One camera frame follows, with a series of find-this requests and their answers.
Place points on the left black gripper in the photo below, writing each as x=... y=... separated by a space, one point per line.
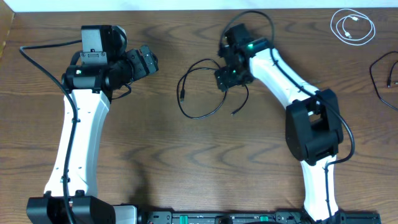
x=137 y=64

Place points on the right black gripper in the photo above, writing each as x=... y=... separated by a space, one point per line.
x=226 y=79

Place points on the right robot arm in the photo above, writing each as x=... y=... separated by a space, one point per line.
x=313 y=131

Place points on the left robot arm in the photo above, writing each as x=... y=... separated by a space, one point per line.
x=103 y=65

